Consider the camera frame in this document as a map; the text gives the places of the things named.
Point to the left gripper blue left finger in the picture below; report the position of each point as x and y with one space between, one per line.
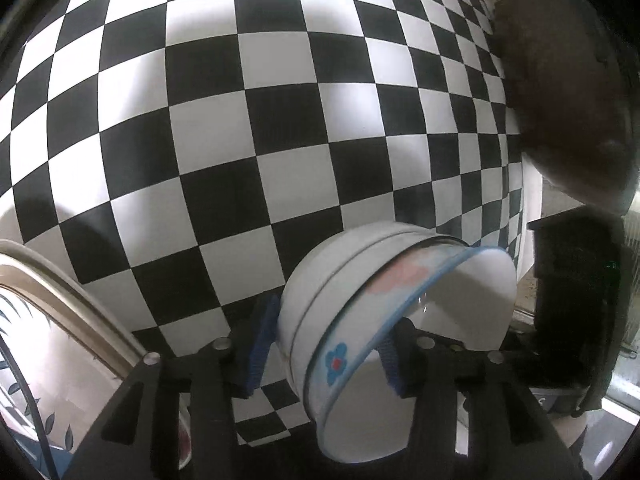
252 341

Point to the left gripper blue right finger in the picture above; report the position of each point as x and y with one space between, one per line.
402 359

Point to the white bowl blue flower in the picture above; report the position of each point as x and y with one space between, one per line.
350 315

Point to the dark brown wok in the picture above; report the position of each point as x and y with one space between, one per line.
574 88

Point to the leaf pattern white bowl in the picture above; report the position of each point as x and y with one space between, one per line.
63 356

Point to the black white checkered mat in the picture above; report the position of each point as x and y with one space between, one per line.
178 158

